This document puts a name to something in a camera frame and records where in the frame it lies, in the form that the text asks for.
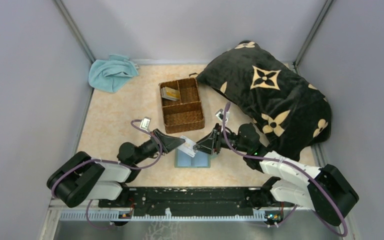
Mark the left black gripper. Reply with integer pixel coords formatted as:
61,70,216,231
133,128,186,165

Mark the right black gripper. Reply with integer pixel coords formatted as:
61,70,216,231
193,123,249,155

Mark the white card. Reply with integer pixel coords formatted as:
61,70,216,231
177,135,197,158

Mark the green leather card holder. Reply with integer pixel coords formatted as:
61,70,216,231
174,149,218,168

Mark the brown woven divided basket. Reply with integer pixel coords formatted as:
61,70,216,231
158,77,205,134

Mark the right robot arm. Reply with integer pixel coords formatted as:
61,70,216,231
193,123,360,226

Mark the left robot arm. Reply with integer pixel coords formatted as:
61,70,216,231
46,129,185,208

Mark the gold card stack in basket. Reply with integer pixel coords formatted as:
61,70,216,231
160,86,181,102

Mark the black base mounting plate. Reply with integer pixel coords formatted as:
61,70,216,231
98,187,281,209

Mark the black floral pillow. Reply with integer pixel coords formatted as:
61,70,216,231
196,40,333,161

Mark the light blue cloth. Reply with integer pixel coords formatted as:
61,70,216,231
88,54,140,93

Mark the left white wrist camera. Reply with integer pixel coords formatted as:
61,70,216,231
139,117,151,132

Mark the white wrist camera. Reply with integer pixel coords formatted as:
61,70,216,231
215,109,230,124
139,117,151,132

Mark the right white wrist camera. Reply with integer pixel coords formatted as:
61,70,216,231
215,109,230,124

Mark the aluminium frame rail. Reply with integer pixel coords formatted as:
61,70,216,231
48,199,281,223

